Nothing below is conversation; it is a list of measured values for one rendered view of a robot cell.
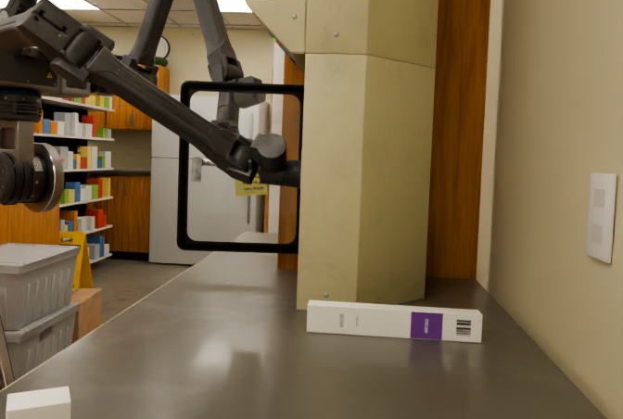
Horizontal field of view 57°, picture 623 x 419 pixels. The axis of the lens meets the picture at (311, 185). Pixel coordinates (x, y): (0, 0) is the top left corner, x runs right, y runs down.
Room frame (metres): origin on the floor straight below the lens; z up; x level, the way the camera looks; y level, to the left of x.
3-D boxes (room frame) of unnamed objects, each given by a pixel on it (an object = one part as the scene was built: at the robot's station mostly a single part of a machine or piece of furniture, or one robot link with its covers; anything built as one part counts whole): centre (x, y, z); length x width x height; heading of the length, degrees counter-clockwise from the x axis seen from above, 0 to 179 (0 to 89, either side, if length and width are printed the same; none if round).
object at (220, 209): (1.36, 0.16, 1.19); 0.30 x 0.01 x 0.40; 92
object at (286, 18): (1.22, 0.06, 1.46); 0.32 x 0.11 x 0.10; 175
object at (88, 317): (3.62, 1.52, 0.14); 0.41 x 0.32 x 0.28; 1
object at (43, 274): (3.01, 1.53, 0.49); 0.60 x 0.42 x 0.33; 175
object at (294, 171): (1.20, 0.02, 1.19); 0.10 x 0.07 x 0.07; 177
